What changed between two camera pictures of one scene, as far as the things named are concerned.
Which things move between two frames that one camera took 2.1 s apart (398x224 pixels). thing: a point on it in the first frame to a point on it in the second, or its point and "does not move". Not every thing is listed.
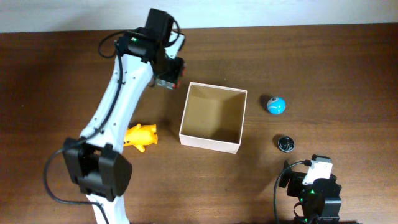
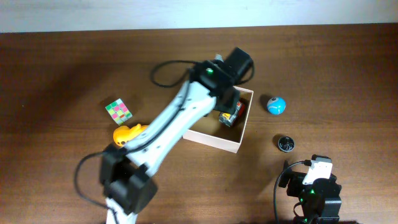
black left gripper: x=178 y=62 to x=232 y=98
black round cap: x=286 y=144 does not move
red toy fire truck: x=169 y=77 to x=231 y=119
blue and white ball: x=276 y=105 does not move
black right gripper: x=296 y=179 does not move
